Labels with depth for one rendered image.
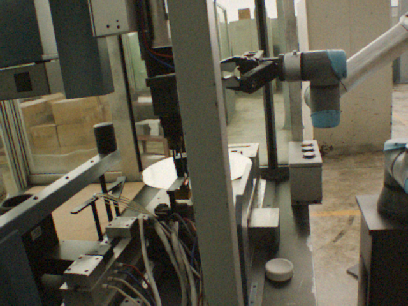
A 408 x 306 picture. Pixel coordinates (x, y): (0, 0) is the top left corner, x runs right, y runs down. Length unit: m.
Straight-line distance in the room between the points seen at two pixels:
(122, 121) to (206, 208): 1.27
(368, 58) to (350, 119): 3.18
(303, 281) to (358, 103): 3.44
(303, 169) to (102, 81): 0.71
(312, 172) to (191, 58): 0.93
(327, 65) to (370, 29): 3.30
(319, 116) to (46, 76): 0.70
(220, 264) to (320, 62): 0.62
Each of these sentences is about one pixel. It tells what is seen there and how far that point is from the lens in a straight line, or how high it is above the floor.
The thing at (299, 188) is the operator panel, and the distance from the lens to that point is 1.27.
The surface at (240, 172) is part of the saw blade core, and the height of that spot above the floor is 0.95.
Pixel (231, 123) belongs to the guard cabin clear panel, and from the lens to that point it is 1.53.
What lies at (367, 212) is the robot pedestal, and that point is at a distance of 1.24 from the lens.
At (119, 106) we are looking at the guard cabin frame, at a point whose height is 1.09.
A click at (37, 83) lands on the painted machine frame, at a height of 1.26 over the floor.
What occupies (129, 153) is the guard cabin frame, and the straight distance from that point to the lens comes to 1.67.
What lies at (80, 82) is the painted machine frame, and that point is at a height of 1.25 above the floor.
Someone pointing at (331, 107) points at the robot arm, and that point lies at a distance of 0.95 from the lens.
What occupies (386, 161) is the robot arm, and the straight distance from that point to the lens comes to 1.18.
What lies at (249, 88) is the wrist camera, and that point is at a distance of 0.89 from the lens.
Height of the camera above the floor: 1.29
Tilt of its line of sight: 16 degrees down
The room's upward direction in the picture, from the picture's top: 7 degrees counter-clockwise
